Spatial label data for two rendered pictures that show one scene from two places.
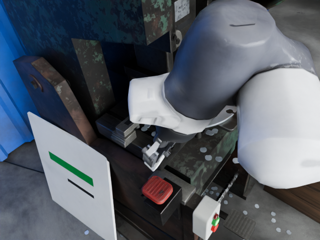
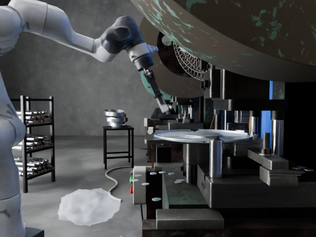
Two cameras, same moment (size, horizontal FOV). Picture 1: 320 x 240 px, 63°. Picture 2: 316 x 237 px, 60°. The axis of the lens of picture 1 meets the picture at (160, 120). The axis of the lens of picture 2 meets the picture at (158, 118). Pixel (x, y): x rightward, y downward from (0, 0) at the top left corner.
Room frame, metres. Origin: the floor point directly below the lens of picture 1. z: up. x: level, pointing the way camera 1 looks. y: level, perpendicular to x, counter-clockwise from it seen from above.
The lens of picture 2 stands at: (1.17, -0.79, 0.88)
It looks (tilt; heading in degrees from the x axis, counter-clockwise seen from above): 3 degrees down; 136
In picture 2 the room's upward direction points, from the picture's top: straight up
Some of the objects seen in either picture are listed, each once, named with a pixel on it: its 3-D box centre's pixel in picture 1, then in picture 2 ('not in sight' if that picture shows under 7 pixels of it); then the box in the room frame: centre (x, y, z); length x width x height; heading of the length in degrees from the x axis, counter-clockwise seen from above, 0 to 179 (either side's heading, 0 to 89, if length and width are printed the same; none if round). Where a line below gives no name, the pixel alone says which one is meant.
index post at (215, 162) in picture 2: not in sight; (216, 156); (0.80, -0.24, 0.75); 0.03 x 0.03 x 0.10; 47
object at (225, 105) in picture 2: (161, 65); (246, 108); (0.76, -0.03, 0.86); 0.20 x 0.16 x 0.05; 137
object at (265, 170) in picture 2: not in sight; (267, 154); (0.88, -0.15, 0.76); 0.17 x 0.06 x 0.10; 137
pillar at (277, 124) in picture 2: not in sight; (277, 130); (0.86, -0.04, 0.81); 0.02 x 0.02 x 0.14
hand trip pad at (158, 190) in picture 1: (158, 195); not in sight; (0.36, 0.03, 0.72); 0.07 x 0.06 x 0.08; 47
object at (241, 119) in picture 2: not in sight; (240, 116); (0.75, -0.04, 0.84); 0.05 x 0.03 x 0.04; 137
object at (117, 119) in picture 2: not in sight; (117, 137); (-1.97, 1.49, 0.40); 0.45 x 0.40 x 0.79; 149
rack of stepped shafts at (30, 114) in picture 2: not in sight; (26, 141); (-1.87, 0.23, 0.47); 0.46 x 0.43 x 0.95; 27
